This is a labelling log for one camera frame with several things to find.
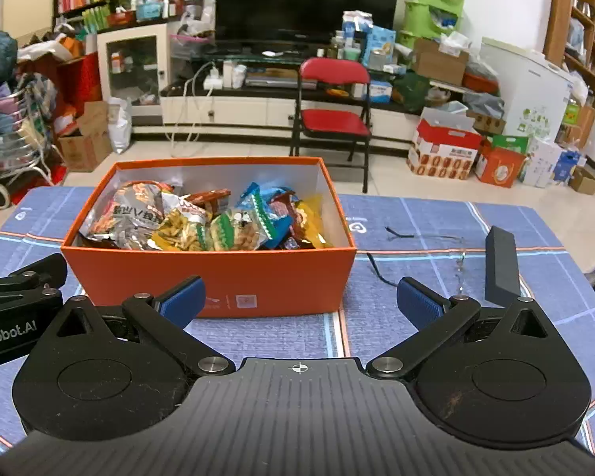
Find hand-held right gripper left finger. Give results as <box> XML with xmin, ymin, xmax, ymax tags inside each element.
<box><xmin>25</xmin><ymin>275</ymin><xmax>239</xmax><ymax>376</ymax></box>

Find white chest freezer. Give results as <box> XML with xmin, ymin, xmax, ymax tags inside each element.
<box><xmin>478</xmin><ymin>37</ymin><xmax>573</xmax><ymax>147</ymax></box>

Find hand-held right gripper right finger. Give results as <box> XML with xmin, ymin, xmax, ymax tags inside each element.
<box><xmin>366</xmin><ymin>276</ymin><xmax>578</xmax><ymax>378</ymax></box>

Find white television stand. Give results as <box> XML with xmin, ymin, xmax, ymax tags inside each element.
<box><xmin>161</xmin><ymin>54</ymin><xmax>422</xmax><ymax>142</ymax></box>

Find red white printed carton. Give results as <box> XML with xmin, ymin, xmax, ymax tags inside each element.
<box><xmin>407</xmin><ymin>106</ymin><xmax>482</xmax><ymax>179</ymax></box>

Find red folding chair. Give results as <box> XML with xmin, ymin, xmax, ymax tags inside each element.
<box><xmin>290</xmin><ymin>58</ymin><xmax>372</xmax><ymax>193</ymax></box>

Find wooden shelf unit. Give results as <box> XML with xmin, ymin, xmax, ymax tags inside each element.
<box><xmin>545</xmin><ymin>0</ymin><xmax>595</xmax><ymax>100</ymax></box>

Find blue carton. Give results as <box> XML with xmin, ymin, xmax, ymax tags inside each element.
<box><xmin>555</xmin><ymin>151</ymin><xmax>581</xmax><ymax>182</ymax></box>

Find eyeglasses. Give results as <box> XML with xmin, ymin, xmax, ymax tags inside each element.
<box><xmin>367</xmin><ymin>225</ymin><xmax>469</xmax><ymax>298</ymax></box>

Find small cardboard box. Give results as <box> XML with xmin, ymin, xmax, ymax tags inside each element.
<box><xmin>570</xmin><ymin>166</ymin><xmax>595</xmax><ymax>194</ymax></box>

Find blue white package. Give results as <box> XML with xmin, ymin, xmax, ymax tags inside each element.
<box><xmin>342</xmin><ymin>10</ymin><xmax>397</xmax><ymax>65</ymax></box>

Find yellow noodle snack packet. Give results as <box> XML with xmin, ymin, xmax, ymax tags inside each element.
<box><xmin>151</xmin><ymin>208</ymin><xmax>214</xmax><ymax>251</ymax></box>

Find metal wire rack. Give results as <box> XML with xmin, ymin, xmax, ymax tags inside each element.
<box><xmin>0</xmin><ymin>72</ymin><xmax>55</xmax><ymax>186</ymax></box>

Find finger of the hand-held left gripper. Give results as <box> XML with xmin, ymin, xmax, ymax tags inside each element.
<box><xmin>0</xmin><ymin>253</ymin><xmax>68</xmax><ymax>308</ymax></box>

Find white plastic bag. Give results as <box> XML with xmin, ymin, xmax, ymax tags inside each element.
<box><xmin>108</xmin><ymin>98</ymin><xmax>132</xmax><ymax>154</ymax></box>

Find green plastic storage shelf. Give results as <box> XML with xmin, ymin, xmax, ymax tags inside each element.
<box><xmin>397</xmin><ymin>0</ymin><xmax>469</xmax><ymax>50</ymax></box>

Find brown cardboard box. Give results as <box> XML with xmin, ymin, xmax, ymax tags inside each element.
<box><xmin>411</xmin><ymin>37</ymin><xmax>469</xmax><ymax>85</ymax></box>

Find orange green carton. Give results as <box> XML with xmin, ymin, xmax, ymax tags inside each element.
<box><xmin>476</xmin><ymin>134</ymin><xmax>529</xmax><ymax>188</ymax></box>

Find silver orange snack bag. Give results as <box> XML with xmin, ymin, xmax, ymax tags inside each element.
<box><xmin>79</xmin><ymin>181</ymin><xmax>184</xmax><ymax>250</ymax></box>

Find orange cardboard box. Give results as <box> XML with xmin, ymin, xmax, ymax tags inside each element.
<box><xmin>61</xmin><ymin>157</ymin><xmax>356</xmax><ymax>319</ymax></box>

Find white glass door cabinet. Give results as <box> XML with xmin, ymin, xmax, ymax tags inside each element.
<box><xmin>96</xmin><ymin>24</ymin><xmax>172</xmax><ymax>107</ymax></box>

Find black glasses case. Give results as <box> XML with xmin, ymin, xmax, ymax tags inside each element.
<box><xmin>485</xmin><ymin>226</ymin><xmax>521</xmax><ymax>305</ymax></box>

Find open cardboard box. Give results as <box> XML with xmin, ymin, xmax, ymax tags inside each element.
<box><xmin>57</xmin><ymin>102</ymin><xmax>112</xmax><ymax>172</ymax></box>

